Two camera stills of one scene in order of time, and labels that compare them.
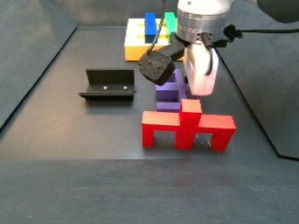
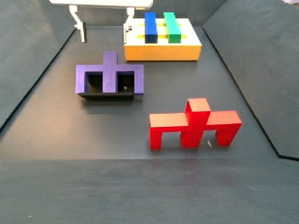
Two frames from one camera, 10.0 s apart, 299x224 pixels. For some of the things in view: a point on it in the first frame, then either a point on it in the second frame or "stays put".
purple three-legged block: x=172 y=92 -> x=109 y=67
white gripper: x=200 y=60 -> x=129 y=4
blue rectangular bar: x=151 y=26 stays put
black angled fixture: x=109 y=85 stays put
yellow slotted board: x=135 y=47 stays put
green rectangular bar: x=171 y=19 stays put
